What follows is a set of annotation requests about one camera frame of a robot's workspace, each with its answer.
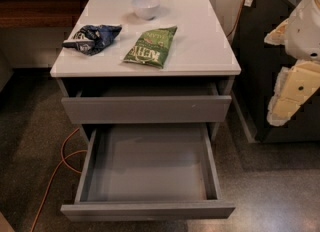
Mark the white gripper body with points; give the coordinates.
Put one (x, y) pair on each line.
(305, 32)

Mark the grey top drawer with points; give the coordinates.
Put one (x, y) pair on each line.
(156, 103)

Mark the dark grey bin cabinet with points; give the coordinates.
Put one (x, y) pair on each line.
(260, 64)

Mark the green chip bag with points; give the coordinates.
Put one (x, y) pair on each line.
(152, 47)

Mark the white bowl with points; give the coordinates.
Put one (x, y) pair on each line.
(145, 9)

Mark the grey drawer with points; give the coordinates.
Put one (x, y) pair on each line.
(156, 103)
(148, 172)

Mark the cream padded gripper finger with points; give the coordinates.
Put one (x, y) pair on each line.
(293, 87)
(277, 35)

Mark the grey drawer cabinet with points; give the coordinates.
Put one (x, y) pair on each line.
(199, 52)

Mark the blue crumpled chip bag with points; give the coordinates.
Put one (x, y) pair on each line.
(91, 40)

